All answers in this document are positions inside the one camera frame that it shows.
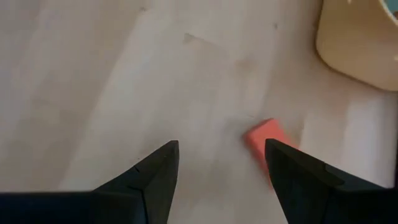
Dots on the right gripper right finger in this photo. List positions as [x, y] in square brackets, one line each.
[311, 199]

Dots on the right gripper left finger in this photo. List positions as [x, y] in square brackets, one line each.
[140, 199]

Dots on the light blue small cube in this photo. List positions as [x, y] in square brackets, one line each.
[393, 4]

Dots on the orange-red rectangular block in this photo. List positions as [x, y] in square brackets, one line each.
[264, 133]

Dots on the yellow plastic bin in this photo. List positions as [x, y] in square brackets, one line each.
[357, 46]

